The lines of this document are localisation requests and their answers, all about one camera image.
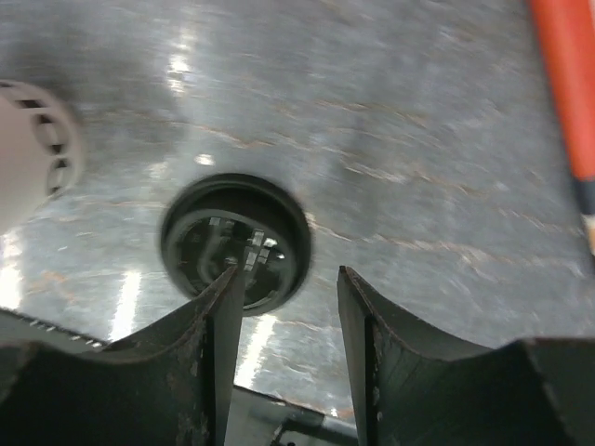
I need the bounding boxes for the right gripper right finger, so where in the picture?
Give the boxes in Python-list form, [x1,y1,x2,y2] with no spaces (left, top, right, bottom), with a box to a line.
[337,267,594,445]

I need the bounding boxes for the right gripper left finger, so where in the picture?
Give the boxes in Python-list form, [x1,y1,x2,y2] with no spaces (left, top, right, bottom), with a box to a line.
[1,268,244,445]

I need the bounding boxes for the single white paper cup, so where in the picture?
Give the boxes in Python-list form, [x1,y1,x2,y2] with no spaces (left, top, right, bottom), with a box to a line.
[1,79,86,233]

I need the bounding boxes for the colourful magazine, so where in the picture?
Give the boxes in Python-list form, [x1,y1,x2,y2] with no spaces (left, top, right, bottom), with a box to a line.
[528,0,594,251]

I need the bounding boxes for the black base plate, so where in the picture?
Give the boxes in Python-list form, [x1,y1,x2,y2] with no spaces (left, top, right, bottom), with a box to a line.
[1,308,358,445]

